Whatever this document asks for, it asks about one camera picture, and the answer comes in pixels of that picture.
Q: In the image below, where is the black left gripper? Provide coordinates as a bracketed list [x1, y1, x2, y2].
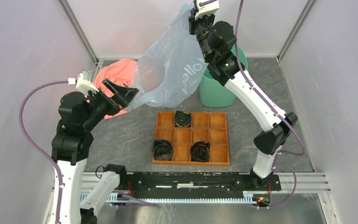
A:
[82, 78, 139, 131]

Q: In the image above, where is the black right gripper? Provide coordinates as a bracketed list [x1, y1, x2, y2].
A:
[188, 6, 215, 61]

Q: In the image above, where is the translucent blue plastic trash bag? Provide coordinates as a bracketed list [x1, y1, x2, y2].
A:
[126, 3, 207, 112]

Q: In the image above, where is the green plastic trash bin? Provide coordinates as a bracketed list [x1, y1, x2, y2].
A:
[199, 45, 249, 108]

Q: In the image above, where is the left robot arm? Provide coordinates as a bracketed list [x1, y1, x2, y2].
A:
[51, 79, 138, 224]

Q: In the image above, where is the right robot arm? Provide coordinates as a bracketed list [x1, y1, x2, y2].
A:
[188, 7, 297, 190]

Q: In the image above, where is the pink cloth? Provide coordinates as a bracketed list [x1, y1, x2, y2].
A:
[86, 59, 141, 120]

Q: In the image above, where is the rolled black belt yellow stitching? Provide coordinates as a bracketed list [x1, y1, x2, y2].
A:
[174, 111, 192, 127]

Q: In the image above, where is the rolled black belt left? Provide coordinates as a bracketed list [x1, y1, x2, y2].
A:
[152, 139, 174, 161]

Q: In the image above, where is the orange compartment tray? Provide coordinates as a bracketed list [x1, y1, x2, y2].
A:
[151, 111, 230, 166]

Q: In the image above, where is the rolled black belt orange stitching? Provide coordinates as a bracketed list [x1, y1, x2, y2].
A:
[190, 141, 210, 162]

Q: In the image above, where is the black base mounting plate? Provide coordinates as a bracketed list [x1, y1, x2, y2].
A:
[117, 172, 282, 199]

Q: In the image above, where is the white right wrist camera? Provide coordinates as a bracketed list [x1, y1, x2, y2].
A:
[194, 0, 220, 19]

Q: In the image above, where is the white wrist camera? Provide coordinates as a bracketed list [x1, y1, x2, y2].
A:
[68, 70, 99, 96]
[194, 0, 220, 19]

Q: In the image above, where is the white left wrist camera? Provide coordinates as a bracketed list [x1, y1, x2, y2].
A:
[68, 70, 99, 96]

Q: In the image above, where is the white slotted cable duct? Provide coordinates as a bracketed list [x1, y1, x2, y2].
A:
[80, 191, 271, 205]

